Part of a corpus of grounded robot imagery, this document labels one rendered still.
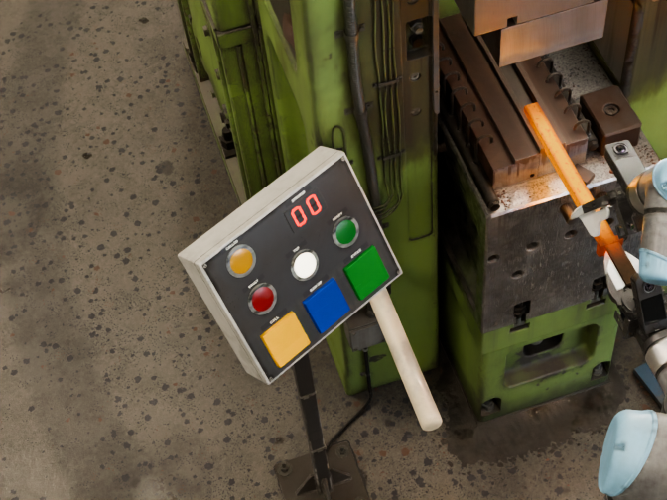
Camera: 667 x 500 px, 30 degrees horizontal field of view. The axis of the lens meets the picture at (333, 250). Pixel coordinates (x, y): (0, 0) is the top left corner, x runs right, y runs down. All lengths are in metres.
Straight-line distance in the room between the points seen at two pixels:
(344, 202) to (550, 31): 0.47
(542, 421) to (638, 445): 1.61
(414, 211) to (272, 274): 0.62
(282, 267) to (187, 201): 1.56
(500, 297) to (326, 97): 0.66
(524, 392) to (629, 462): 1.54
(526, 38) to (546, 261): 0.64
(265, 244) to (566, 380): 1.27
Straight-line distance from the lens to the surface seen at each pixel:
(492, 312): 2.78
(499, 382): 3.09
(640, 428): 1.68
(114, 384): 3.42
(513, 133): 2.51
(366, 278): 2.28
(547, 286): 2.78
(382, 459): 3.22
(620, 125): 2.56
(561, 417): 3.28
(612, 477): 1.68
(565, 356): 3.19
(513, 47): 2.22
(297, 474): 3.20
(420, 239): 2.81
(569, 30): 2.25
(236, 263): 2.13
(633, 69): 2.66
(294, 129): 2.97
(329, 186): 2.20
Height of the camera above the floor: 2.90
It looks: 55 degrees down
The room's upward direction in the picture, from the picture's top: 7 degrees counter-clockwise
